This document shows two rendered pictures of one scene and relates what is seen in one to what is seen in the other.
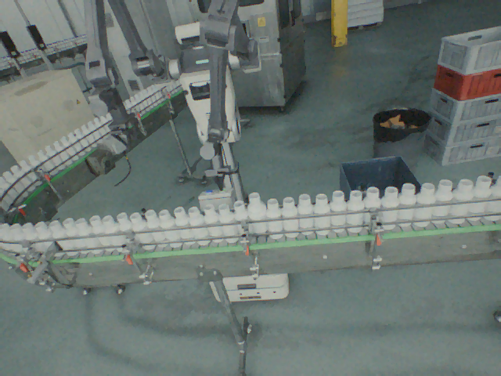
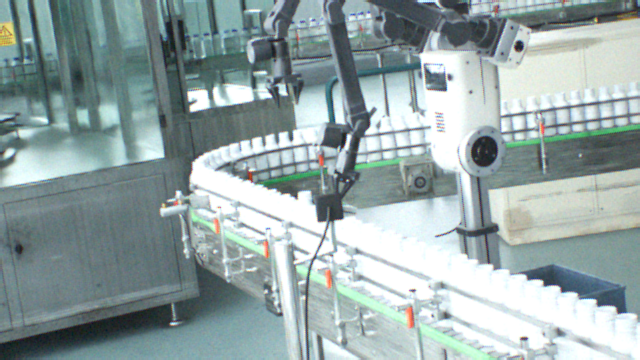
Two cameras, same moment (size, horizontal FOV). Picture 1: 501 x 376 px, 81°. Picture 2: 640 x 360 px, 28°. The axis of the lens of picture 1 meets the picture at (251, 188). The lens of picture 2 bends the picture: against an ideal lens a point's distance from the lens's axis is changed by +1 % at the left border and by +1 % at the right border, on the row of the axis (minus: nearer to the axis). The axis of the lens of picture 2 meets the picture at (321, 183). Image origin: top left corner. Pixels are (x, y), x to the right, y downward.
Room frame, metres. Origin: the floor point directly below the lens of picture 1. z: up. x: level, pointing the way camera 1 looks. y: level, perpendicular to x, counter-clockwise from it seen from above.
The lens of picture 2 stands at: (-0.92, -3.00, 1.84)
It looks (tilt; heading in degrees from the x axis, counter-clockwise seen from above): 10 degrees down; 59
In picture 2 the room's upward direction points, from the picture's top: 8 degrees counter-clockwise
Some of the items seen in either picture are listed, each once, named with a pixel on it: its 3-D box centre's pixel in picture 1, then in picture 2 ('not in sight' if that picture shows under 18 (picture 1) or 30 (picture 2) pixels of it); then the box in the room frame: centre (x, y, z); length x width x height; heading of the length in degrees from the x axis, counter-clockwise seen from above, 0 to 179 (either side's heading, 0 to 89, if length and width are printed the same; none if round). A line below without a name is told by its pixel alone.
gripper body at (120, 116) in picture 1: (119, 114); (282, 69); (1.05, 0.41, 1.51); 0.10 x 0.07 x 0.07; 170
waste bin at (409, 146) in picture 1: (396, 150); not in sight; (2.22, -1.38, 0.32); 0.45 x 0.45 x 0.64
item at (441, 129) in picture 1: (467, 121); not in sight; (2.43, -2.20, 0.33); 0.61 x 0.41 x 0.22; 87
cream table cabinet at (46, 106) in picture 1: (48, 123); (574, 129); (4.38, 2.73, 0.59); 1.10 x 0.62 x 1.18; 152
